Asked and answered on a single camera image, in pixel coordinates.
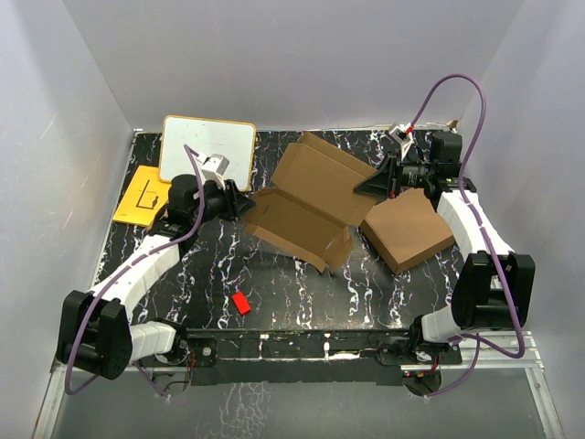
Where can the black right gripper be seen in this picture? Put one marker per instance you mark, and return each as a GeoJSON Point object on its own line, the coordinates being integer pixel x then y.
{"type": "Point", "coordinates": [382, 182]}

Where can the white board yellow frame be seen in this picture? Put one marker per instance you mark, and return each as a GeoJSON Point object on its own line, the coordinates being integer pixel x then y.
{"type": "Point", "coordinates": [233, 140]}

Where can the yellow booklet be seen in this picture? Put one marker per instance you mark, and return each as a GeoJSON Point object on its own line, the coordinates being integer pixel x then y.
{"type": "Point", "coordinates": [143, 198]}

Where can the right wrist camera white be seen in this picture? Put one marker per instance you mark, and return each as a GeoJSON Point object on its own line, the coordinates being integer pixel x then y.
{"type": "Point", "coordinates": [402, 133]}

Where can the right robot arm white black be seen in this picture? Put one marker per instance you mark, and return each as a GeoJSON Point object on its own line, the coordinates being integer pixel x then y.
{"type": "Point", "coordinates": [490, 301]}

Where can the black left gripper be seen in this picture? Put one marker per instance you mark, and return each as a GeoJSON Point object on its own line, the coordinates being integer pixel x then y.
{"type": "Point", "coordinates": [235, 203]}

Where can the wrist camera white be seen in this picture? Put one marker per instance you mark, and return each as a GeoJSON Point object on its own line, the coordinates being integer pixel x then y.
{"type": "Point", "coordinates": [212, 168]}
{"type": "Point", "coordinates": [402, 133]}

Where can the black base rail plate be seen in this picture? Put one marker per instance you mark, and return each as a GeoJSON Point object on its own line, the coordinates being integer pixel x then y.
{"type": "Point", "coordinates": [381, 356]}

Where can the aluminium frame rail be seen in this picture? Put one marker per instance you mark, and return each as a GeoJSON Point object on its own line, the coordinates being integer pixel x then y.
{"type": "Point", "coordinates": [487, 396]}

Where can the brown cardboard box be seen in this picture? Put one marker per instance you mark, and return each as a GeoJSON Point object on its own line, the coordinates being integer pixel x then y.
{"type": "Point", "coordinates": [406, 230]}
{"type": "Point", "coordinates": [311, 203]}

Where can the closed brown cardboard box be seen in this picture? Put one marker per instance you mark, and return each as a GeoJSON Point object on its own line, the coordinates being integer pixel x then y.
{"type": "Point", "coordinates": [406, 230]}

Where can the small red block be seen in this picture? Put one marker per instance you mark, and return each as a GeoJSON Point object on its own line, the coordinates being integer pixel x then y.
{"type": "Point", "coordinates": [241, 302]}

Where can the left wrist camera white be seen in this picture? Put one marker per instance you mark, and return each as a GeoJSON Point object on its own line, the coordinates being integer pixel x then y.
{"type": "Point", "coordinates": [212, 168]}

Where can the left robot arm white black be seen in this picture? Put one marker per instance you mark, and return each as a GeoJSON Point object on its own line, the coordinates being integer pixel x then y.
{"type": "Point", "coordinates": [96, 332]}

